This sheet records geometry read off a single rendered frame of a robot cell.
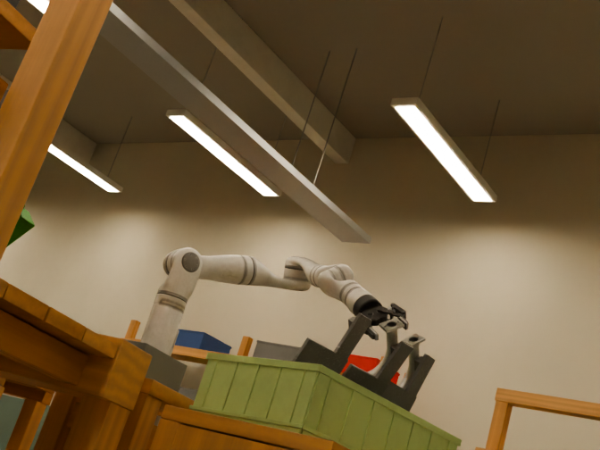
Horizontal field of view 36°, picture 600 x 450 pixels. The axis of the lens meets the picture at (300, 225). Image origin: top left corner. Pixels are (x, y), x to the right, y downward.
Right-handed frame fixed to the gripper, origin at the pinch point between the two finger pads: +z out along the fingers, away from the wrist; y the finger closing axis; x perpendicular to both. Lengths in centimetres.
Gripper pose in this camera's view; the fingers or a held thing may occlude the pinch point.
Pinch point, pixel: (391, 330)
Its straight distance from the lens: 245.3
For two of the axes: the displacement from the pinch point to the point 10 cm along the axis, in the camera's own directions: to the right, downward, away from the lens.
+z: 4.4, 4.0, -8.0
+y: 8.9, -2.7, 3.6
